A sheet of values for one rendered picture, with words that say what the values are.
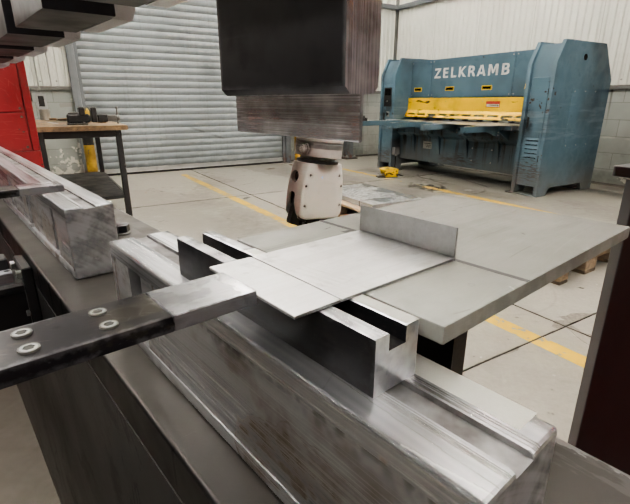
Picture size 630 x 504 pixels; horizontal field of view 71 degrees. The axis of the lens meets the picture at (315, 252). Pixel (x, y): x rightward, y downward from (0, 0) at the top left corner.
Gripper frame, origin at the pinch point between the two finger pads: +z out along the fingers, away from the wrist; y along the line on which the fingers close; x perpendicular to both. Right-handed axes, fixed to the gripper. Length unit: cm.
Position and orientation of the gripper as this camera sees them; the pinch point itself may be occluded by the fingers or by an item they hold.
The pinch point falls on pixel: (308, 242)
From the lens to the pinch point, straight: 83.7
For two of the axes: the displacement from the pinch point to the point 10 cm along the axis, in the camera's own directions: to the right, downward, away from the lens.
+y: 7.6, -1.0, 6.4
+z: -1.1, 9.6, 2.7
